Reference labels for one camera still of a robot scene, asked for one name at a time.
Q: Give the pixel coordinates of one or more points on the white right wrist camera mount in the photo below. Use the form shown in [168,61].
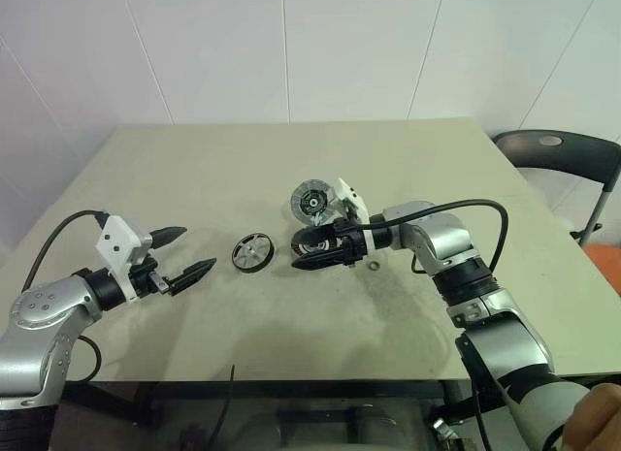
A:
[347,191]

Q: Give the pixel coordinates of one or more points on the black table frame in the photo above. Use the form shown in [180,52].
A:
[194,397]

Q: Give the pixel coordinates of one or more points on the black folding chair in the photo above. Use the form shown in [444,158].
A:
[582,155]

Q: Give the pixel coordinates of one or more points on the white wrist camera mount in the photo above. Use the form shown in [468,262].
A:
[347,191]
[116,240]

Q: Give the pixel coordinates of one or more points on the small metal washer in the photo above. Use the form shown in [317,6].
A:
[369,265]

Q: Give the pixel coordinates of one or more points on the grey wheel hub disc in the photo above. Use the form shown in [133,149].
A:
[310,201]

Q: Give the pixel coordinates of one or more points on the silver table caster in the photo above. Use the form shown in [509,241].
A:
[444,429]

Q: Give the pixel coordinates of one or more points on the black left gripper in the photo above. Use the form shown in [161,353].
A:
[145,279]

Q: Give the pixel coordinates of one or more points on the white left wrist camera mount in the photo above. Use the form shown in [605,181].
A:
[116,240]

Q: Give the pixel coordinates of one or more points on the person's bare hand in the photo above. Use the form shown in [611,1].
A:
[599,417]

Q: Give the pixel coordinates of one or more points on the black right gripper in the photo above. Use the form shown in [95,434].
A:
[350,242]

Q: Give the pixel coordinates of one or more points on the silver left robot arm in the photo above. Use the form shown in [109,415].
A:
[39,334]

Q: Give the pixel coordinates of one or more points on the black motor part copper windings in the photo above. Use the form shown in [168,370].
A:
[313,247]

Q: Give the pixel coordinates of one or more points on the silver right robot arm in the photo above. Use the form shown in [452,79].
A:
[436,237]

